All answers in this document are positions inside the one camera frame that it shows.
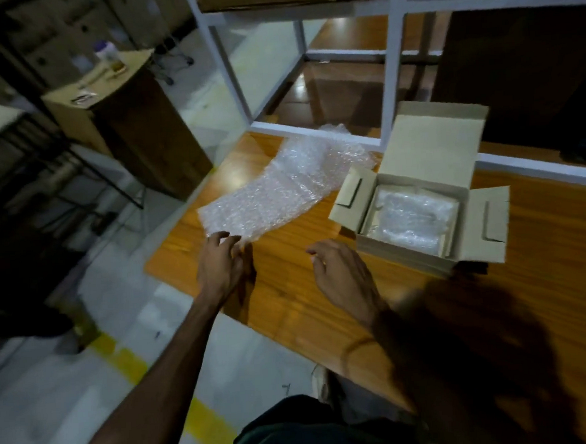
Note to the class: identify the open cardboard box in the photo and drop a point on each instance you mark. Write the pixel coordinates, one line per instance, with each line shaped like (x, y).
(432, 146)

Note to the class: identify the clear plastic bottle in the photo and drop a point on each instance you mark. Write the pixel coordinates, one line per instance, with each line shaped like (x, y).
(109, 57)

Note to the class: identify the person's left forearm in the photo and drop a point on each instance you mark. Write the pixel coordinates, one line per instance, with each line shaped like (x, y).
(160, 396)

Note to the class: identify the person's right hand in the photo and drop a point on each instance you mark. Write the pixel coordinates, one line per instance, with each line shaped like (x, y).
(346, 280)

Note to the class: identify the white metal shelf frame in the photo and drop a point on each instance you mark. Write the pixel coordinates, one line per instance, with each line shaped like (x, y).
(394, 49)

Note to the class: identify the clear bubble wrap sheet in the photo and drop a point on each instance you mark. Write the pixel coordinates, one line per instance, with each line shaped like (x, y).
(290, 185)

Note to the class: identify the bubble-wrapped item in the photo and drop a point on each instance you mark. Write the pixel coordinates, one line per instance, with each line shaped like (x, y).
(411, 219)

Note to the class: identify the person's shoe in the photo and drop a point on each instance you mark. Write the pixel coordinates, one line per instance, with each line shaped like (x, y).
(322, 383)

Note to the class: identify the person's left fingers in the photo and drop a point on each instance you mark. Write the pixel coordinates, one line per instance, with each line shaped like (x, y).
(223, 244)

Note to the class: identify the dark green shorts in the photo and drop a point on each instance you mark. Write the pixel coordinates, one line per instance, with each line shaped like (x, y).
(316, 433)

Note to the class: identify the black metal frame table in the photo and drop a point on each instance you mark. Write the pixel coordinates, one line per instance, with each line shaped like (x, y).
(46, 155)

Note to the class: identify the person's right fingers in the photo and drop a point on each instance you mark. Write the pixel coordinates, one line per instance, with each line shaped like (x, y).
(324, 249)

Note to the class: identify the person's left hand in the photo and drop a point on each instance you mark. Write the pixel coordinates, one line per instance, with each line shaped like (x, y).
(219, 271)

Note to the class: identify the large dark brown box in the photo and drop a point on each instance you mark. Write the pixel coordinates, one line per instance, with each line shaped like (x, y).
(517, 77)

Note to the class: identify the small flat packet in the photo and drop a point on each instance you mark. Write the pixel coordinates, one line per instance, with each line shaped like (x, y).
(83, 98)

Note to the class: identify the office chair base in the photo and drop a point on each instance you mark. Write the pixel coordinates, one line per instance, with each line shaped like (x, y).
(171, 61)

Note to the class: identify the brown wooden cabinet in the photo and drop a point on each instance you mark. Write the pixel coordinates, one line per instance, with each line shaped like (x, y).
(138, 125)

